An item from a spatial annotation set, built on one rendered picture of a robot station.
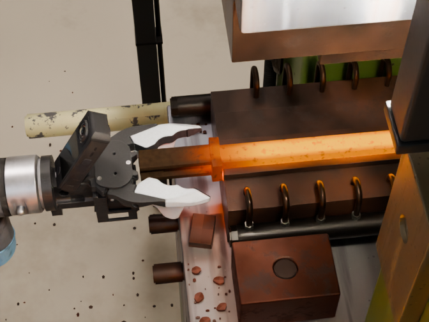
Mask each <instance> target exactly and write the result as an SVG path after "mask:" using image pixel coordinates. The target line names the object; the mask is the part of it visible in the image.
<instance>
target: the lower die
mask: <svg viewBox="0 0 429 322"><path fill-rule="evenodd" d="M396 79H397V75H394V76H392V79H391V84H390V86H389V87H385V85H384V83H385V80H386V77H372V78H364V79H359V83H358V87H357V89H356V90H353V89H352V83H353V79H350V80H336V81H328V82H326V88H325V92H323V93H321V92H320V91H319V88H320V82H314V83H306V84H293V88H292V94H291V95H290V96H289V95H287V94H286V93H287V85H284V86H270V87H262V88H260V91H259V97H258V98H254V97H253V88H248V89H233V90H226V91H212V92H211V128H212V133H213V137H218V138H219V143H220V145H225V144H239V143H247V142H261V141H275V140H283V139H297V138H305V137H319V136H327V135H341V134H355V133H363V132H377V131H385V130H389V128H388V123H387V121H386V116H385V114H384V105H385V102H386V101H388V100H391V99H392V96H393V91H394V88H395V84H396ZM401 155H402V154H400V155H397V154H396V153H387V154H380V155H367V156H359V157H345V158H332V159H325V160H311V161H304V162H291V163H283V164H269V165H256V166H249V167H235V168H228V169H223V173H222V181H219V184H220V192H221V198H222V206H223V216H224V221H225V230H226V235H227V242H229V234H228V228H229V227H230V226H235V225H241V224H245V222H246V199H245V195H244V194H243V189H244V188H245V187H248V188H250V191H251V194H252V203H253V221H252V222H253V223H261V222H274V221H280V219H281V218H282V215H283V198H282V193H281V192H280V191H279V188H280V185H281V184H282V183H284V184H285V185H286V186H287V189H288V193H289V203H290V210H289V220H294V219H306V218H314V217H316V215H318V214H319V206H320V199H319V190H318V189H316V188H315V182H316V181H317V180H320V181H322V182H323V184H324V188H325V192H326V210H325V214H324V215H325V217H326V216H333V215H346V214H351V213H352V212H353V211H354V207H355V204H356V190H355V186H353V185H351V184H350V181H351V179H352V178H353V177H357V178H358V179H359V181H360V184H361V188H362V195H363V201H362V205H361V211H360V213H366V212H373V211H385V210H386V207H387V205H388V201H389V197H390V193H391V189H392V188H391V182H387V181H386V176H387V175H388V174H394V176H396V172H397V169H398V165H399V163H400V159H401Z"/></svg>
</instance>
